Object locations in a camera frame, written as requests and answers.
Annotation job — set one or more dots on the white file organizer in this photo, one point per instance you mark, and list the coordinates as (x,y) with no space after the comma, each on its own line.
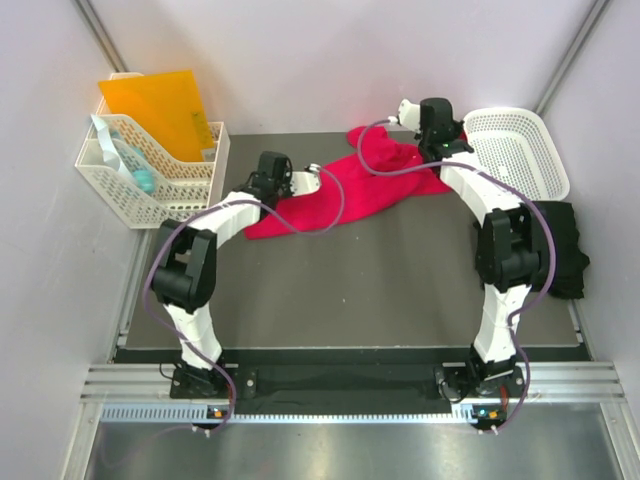
(181,188)

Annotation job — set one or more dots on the aluminium frame rail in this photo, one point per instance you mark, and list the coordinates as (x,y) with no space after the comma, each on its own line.
(564,382)

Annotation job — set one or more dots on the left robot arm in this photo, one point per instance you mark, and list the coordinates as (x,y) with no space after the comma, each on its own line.
(185,278)

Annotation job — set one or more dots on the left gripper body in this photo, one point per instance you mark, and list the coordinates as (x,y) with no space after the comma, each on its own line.
(283,187)

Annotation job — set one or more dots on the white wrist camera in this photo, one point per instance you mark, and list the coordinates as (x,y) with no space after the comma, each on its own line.
(305,182)
(408,116)

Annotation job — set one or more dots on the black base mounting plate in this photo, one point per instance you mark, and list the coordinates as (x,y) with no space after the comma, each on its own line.
(273,383)

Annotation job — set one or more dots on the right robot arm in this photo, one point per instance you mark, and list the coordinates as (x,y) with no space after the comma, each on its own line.
(511,252)

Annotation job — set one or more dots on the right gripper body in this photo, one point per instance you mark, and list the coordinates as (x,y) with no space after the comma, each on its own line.
(456,130)

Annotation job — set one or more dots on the teal object in organizer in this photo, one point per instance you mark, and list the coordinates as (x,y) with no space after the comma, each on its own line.
(139,176)

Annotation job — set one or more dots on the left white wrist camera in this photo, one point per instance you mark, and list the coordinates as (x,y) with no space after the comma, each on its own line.
(305,182)

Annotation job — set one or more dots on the white plastic basket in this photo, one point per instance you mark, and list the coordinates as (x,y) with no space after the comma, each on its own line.
(515,146)

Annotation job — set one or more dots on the red t shirt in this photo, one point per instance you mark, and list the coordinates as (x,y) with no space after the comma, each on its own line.
(350,193)

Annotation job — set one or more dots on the grey slotted cable duct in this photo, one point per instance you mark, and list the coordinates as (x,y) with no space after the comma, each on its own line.
(175,412)

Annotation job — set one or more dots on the orange plastic folder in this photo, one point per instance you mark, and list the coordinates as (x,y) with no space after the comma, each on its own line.
(168,107)

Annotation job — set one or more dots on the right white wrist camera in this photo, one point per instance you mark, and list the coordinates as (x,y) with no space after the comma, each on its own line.
(408,116)

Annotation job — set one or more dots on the black folded t shirt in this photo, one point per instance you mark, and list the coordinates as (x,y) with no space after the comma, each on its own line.
(571,261)

